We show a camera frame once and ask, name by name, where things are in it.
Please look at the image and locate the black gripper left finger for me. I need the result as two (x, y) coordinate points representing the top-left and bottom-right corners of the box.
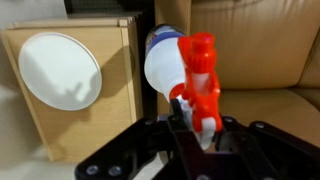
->
(169, 98), (188, 135)

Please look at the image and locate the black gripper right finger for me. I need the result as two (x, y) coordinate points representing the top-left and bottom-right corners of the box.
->
(215, 115), (236, 148)

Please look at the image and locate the white spray bottle red trigger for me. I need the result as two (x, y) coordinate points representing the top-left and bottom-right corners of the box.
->
(143, 23), (224, 152)

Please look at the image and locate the light wooden drawer cabinet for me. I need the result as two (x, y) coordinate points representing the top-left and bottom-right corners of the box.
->
(0, 13), (145, 164)

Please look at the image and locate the brown leather sofa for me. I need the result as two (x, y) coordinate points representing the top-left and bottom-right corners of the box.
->
(154, 0), (320, 148)

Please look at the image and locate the white round plate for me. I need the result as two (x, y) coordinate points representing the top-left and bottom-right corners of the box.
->
(18, 31), (103, 112)

